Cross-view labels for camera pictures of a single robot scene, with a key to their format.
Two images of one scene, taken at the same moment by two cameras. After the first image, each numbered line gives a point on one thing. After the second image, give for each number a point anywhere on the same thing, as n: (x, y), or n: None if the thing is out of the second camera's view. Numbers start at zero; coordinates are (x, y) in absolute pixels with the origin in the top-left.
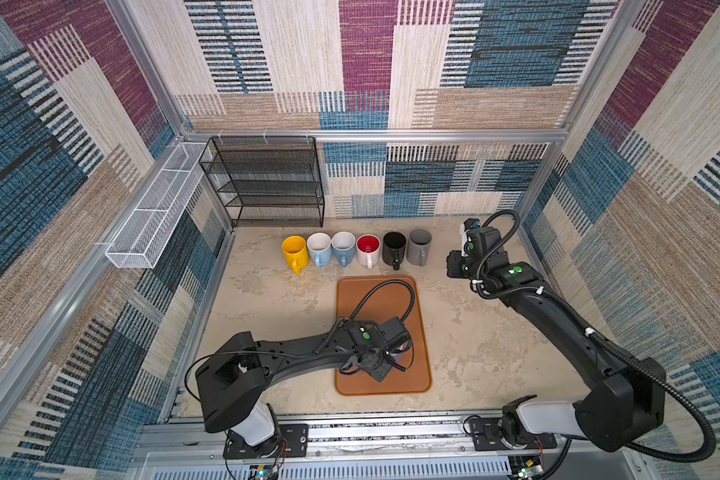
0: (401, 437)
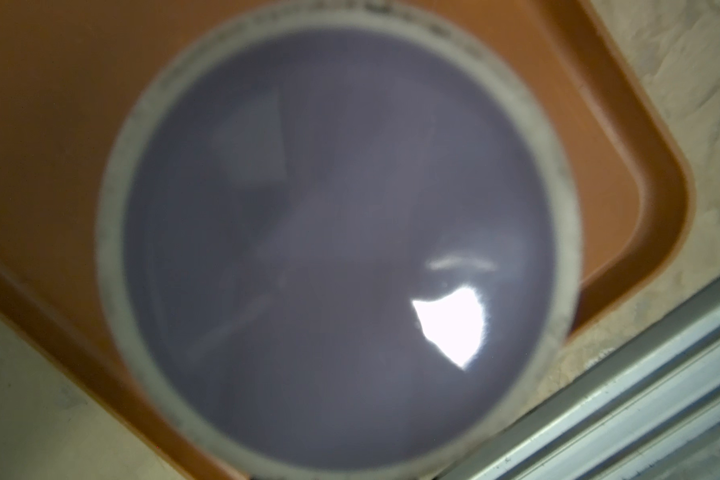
0: (669, 405)
